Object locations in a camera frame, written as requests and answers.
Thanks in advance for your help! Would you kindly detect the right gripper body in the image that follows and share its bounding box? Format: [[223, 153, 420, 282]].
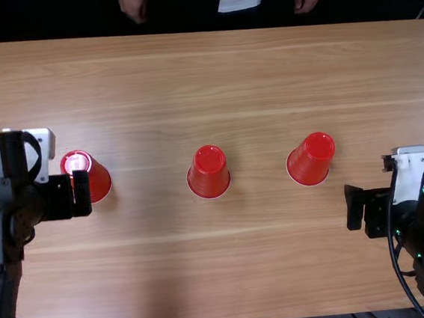
[[360, 186, 397, 239]]

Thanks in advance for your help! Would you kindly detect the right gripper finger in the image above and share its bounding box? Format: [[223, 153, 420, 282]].
[[342, 182, 368, 232]]

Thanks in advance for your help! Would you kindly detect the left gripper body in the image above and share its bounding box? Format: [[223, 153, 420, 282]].
[[29, 172, 76, 224]]

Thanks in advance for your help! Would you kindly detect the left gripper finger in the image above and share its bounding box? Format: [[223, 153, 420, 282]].
[[70, 169, 93, 217]]

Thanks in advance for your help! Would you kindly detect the red cup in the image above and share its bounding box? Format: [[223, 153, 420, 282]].
[[183, 142, 234, 202], [58, 146, 114, 207], [283, 129, 339, 189]]

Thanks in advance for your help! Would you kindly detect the black cable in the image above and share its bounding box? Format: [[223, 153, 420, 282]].
[[379, 161, 424, 318]]

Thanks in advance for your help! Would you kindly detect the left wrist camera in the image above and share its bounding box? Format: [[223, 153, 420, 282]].
[[20, 125, 60, 185]]

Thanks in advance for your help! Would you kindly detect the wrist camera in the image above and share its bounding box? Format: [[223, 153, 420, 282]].
[[20, 125, 60, 185], [380, 144, 424, 206]]

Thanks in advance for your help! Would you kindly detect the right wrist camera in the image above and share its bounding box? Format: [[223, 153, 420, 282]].
[[380, 144, 424, 206]]

